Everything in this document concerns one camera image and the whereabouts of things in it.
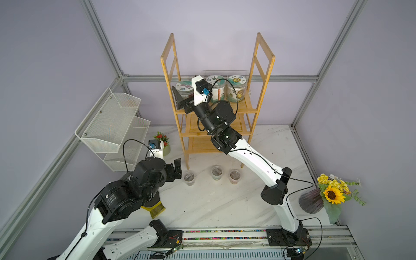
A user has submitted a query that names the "small clear seed cup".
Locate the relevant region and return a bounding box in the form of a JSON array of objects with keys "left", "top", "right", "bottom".
[
  {"left": 184, "top": 171, "right": 195, "bottom": 186},
  {"left": 229, "top": 170, "right": 241, "bottom": 185},
  {"left": 211, "top": 165, "right": 223, "bottom": 181}
]

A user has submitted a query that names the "seed jar with floral lid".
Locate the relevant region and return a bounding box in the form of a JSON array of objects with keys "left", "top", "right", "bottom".
[{"left": 174, "top": 80, "right": 193, "bottom": 99}]

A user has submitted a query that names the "seed jar with red base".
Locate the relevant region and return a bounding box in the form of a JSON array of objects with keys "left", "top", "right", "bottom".
[{"left": 205, "top": 75, "right": 226, "bottom": 103}]

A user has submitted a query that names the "green-lid sunflower seed jar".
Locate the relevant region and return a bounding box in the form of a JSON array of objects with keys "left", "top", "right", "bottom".
[{"left": 226, "top": 75, "right": 248, "bottom": 102}]

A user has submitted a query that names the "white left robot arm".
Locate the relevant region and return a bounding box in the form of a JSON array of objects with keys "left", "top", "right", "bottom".
[{"left": 55, "top": 157, "right": 182, "bottom": 260}]

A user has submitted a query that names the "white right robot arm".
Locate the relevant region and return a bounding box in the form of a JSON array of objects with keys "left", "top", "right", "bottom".
[{"left": 171, "top": 86, "right": 307, "bottom": 246}]

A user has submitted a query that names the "bamboo three-tier shelf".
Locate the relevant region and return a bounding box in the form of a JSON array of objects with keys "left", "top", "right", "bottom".
[{"left": 160, "top": 33, "right": 275, "bottom": 169}]

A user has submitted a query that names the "green pot with red flowers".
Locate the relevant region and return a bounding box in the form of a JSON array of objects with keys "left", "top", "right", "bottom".
[{"left": 154, "top": 132, "right": 171, "bottom": 156}]

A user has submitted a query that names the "black and yellow glove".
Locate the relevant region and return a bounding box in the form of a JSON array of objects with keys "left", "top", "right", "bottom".
[{"left": 141, "top": 191, "right": 166, "bottom": 219}]

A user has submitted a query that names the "sunflower bouquet in vase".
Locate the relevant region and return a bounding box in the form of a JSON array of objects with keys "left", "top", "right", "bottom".
[{"left": 299, "top": 174, "right": 366, "bottom": 224}]

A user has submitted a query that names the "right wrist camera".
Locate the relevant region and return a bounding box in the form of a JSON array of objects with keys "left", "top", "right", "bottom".
[{"left": 191, "top": 75, "right": 213, "bottom": 107}]

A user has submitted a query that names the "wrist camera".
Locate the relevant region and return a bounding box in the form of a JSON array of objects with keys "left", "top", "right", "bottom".
[
  {"left": 191, "top": 75, "right": 213, "bottom": 107},
  {"left": 148, "top": 139, "right": 164, "bottom": 159}
]

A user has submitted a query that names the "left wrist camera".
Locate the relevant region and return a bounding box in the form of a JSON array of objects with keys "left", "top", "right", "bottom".
[{"left": 148, "top": 139, "right": 164, "bottom": 159}]

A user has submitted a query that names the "white mesh wall basket rack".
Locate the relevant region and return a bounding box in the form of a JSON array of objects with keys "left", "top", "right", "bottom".
[{"left": 75, "top": 88, "right": 151, "bottom": 172}]

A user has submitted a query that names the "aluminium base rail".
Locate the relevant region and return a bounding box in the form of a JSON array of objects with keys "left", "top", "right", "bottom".
[{"left": 84, "top": 225, "right": 365, "bottom": 260}]

